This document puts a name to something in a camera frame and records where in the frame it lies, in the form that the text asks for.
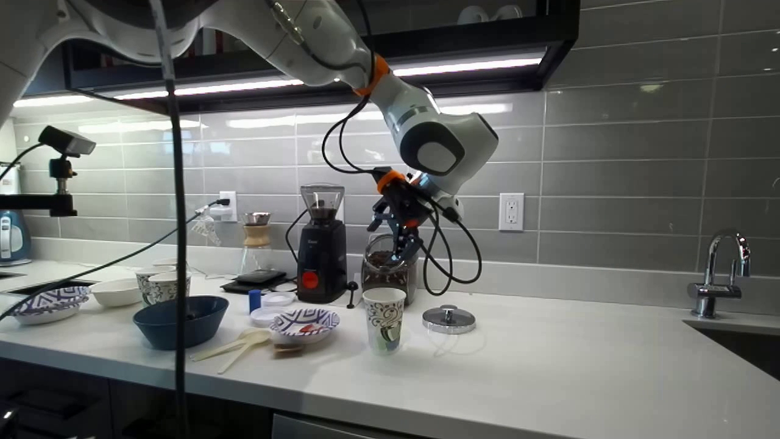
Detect dark blue bowl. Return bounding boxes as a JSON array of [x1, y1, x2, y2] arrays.
[[134, 295, 229, 352]]

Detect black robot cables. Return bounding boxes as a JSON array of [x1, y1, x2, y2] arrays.
[[320, 101, 486, 297]]

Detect white light switch plate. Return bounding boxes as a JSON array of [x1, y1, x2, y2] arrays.
[[500, 193, 525, 232]]

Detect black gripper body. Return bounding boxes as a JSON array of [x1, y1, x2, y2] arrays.
[[368, 188, 429, 243]]

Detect glass jar with coffee beans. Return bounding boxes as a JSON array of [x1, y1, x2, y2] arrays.
[[361, 234, 417, 302]]

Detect blue patterned paper plate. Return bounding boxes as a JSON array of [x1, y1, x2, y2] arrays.
[[270, 307, 339, 346]]

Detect white wall outlet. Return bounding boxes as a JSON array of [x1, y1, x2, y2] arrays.
[[216, 190, 238, 222]]

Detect silver jar lid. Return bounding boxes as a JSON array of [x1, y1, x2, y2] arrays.
[[423, 306, 476, 334]]

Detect blue patterned bowl far left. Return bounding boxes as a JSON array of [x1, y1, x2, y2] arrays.
[[13, 285, 88, 328]]

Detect black kitchen scale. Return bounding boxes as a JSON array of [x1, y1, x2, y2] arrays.
[[223, 271, 288, 295]]

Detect black coffee grinder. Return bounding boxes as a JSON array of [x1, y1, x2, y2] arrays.
[[298, 186, 346, 302]]

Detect chrome kitchen faucet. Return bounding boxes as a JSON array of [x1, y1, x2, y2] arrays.
[[688, 229, 753, 319]]

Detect black overhead cabinet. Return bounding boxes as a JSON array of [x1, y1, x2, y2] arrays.
[[62, 0, 582, 117]]

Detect black power cord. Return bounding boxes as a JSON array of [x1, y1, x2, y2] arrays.
[[0, 196, 234, 325]]

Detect patterned ceramic mug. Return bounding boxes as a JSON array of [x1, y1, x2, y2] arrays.
[[138, 269, 190, 306]]

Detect white round lid right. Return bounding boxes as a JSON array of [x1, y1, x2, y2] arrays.
[[250, 307, 281, 328]]

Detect black camera on mount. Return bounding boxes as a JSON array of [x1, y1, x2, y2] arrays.
[[0, 124, 96, 217]]

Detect white small bowl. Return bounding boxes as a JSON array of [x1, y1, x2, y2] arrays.
[[93, 278, 141, 307]]

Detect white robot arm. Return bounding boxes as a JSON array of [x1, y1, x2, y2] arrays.
[[0, 0, 500, 222]]

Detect patterned paper cup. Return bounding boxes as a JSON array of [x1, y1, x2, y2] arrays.
[[363, 288, 408, 354]]

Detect glass pour-over coffee maker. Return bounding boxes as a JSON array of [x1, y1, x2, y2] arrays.
[[242, 213, 270, 278]]

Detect wooden disposable cutlery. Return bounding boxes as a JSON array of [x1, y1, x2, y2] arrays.
[[199, 332, 270, 373]]

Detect small blue cylinder cap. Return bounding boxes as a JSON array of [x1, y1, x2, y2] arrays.
[[250, 291, 264, 312]]

